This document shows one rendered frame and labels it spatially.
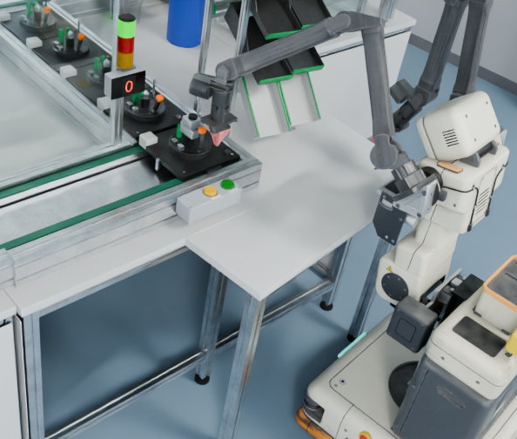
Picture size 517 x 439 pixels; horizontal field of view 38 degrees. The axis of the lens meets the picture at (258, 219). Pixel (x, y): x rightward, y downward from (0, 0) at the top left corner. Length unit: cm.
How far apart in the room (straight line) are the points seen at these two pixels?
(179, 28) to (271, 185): 101
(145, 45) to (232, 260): 136
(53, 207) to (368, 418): 128
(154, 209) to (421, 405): 104
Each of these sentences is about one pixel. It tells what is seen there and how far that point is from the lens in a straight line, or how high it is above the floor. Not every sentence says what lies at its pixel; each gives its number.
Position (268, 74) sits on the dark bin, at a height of 120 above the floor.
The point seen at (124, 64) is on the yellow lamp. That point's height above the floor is 128.
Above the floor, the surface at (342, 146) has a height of 86.
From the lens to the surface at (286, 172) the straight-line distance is 267.
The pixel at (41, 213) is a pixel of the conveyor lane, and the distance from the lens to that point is 230.
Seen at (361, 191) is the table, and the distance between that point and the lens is 267.
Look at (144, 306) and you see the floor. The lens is 330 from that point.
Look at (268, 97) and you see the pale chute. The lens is 264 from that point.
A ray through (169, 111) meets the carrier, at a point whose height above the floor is 97.
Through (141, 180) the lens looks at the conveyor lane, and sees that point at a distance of 244.
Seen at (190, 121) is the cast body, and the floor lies 108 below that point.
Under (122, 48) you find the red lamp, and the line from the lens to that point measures 229.
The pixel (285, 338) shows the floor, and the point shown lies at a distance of 326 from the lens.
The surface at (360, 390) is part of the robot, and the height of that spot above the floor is 28.
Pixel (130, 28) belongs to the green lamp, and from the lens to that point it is 227.
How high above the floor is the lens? 238
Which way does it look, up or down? 39 degrees down
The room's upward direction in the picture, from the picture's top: 11 degrees clockwise
